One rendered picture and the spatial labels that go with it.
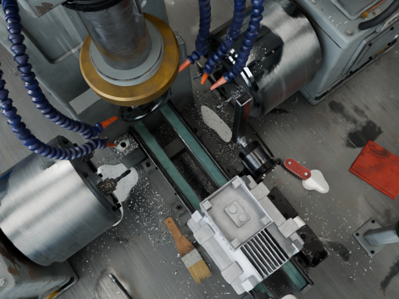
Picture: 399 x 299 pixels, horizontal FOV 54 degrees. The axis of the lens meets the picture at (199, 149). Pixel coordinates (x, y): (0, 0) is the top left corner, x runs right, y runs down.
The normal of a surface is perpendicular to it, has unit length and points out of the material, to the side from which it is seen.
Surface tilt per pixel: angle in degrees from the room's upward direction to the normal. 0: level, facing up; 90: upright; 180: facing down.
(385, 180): 0
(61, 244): 62
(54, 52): 90
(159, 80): 0
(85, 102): 0
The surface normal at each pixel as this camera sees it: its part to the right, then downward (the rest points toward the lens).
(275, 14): -0.14, -0.40
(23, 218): 0.13, -0.04
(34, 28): 0.59, 0.76
